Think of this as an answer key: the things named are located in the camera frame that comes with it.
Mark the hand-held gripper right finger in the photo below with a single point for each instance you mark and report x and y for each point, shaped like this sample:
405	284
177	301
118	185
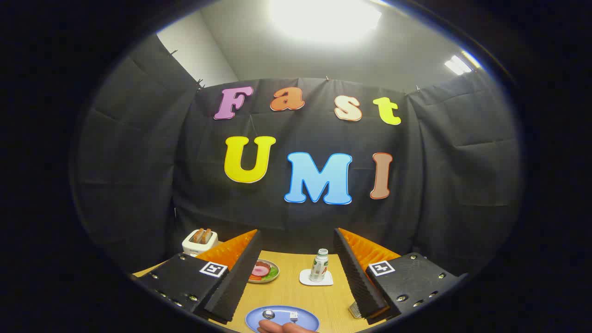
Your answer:
358	282

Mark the brown toast slice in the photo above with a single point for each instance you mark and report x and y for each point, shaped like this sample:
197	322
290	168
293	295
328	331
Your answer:
198	236
207	234

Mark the small ceiling light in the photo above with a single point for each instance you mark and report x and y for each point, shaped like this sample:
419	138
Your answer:
458	64

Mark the white drink bottle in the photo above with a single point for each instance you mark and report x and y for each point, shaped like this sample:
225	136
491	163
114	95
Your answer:
318	268

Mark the pink ham slice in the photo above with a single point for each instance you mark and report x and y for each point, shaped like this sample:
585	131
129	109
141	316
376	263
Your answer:
260	269

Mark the large ceiling light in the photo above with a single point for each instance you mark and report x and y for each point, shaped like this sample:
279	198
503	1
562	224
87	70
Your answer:
323	18

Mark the white square coaster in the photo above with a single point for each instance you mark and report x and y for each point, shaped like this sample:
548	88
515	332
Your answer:
304	279

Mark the blue round plate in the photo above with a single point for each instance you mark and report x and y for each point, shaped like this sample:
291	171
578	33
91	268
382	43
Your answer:
282	317

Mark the oval food plate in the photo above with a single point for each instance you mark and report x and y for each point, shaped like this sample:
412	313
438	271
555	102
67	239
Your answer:
274	266

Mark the white toaster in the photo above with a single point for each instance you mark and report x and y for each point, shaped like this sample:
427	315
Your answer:
192	248

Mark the green lettuce leaf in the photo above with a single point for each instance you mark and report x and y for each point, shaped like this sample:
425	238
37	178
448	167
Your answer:
273	274

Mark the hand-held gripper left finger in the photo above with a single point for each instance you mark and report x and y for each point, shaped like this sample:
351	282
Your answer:
236	286

